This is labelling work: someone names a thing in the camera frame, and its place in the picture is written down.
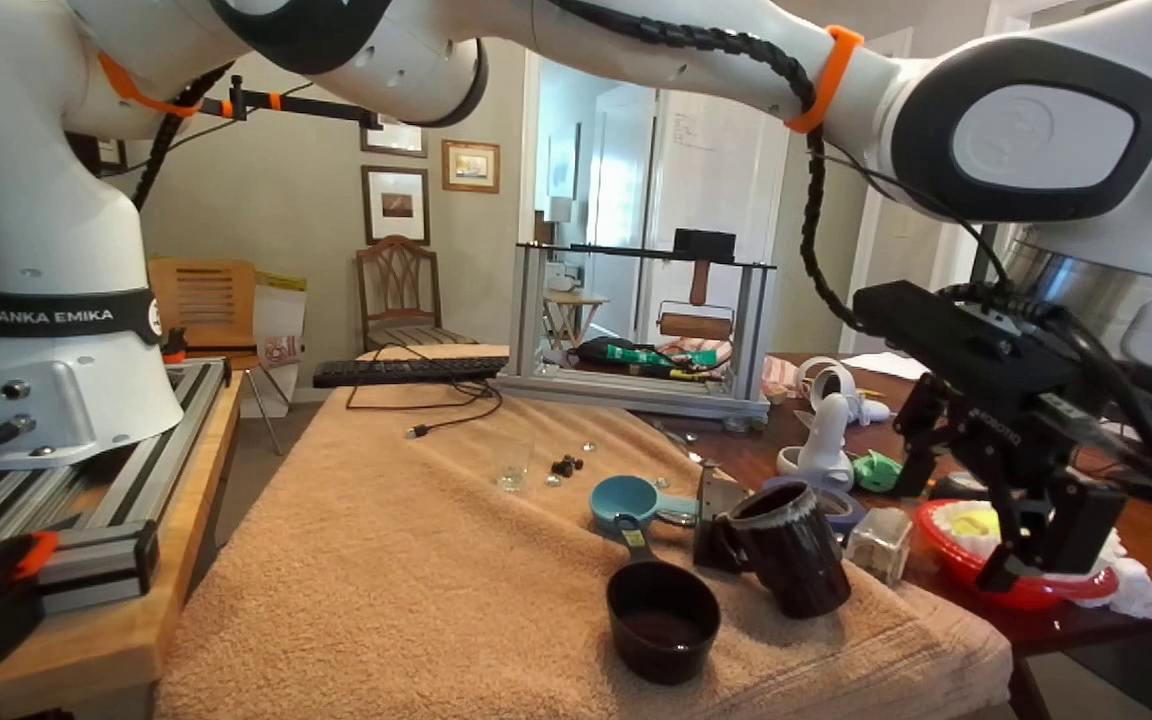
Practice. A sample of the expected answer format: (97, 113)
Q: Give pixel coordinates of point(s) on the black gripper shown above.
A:
(1018, 435)

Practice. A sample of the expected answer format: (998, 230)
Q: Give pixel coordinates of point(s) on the tan terry towel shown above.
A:
(403, 584)

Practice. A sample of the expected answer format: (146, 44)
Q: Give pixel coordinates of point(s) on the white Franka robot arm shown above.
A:
(41, 203)

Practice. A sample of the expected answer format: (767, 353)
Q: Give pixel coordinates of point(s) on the small green toy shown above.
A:
(877, 474)

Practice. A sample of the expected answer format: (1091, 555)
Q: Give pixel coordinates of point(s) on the small glass jar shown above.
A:
(882, 545)

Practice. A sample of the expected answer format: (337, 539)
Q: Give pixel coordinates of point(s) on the red bowl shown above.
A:
(1069, 594)

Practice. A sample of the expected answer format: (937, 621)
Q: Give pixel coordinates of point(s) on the white paper sheet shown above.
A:
(882, 366)

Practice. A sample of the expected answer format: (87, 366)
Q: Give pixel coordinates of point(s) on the white crumpled tissue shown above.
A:
(1136, 584)

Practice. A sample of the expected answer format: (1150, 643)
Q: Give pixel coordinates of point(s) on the large black measuring cup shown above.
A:
(662, 626)

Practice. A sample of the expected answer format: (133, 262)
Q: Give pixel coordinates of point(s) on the black box device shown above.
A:
(707, 247)

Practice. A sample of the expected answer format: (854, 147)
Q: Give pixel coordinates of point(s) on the blue measuring cup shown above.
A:
(622, 507)

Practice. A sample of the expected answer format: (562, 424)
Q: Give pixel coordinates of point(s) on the aluminium extrusion stand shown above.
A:
(629, 386)

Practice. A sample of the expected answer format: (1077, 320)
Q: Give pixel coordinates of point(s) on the small black clip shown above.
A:
(565, 464)

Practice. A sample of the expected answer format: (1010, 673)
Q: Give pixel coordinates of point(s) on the clear drinking glass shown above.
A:
(511, 478)

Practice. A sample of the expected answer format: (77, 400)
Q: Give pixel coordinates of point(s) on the black keyboard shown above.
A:
(403, 369)

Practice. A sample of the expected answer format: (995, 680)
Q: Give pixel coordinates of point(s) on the wooden framed picture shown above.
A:
(471, 167)

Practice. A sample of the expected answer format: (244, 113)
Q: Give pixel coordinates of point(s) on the dark wooden carved chair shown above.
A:
(399, 283)

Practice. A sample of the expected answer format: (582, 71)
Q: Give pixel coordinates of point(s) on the large dark framed picture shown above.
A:
(399, 204)

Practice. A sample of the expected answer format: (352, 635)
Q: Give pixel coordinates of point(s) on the small framed picture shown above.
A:
(399, 141)

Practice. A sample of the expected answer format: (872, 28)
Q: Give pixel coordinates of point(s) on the white yellow bag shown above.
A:
(283, 332)

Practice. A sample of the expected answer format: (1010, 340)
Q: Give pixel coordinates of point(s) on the wooden crate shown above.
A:
(202, 306)

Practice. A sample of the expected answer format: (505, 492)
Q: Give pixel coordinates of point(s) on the wooden platform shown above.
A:
(97, 653)

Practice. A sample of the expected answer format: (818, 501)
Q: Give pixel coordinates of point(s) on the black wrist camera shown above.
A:
(961, 340)

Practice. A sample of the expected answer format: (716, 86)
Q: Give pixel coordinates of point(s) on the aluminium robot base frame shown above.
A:
(139, 507)

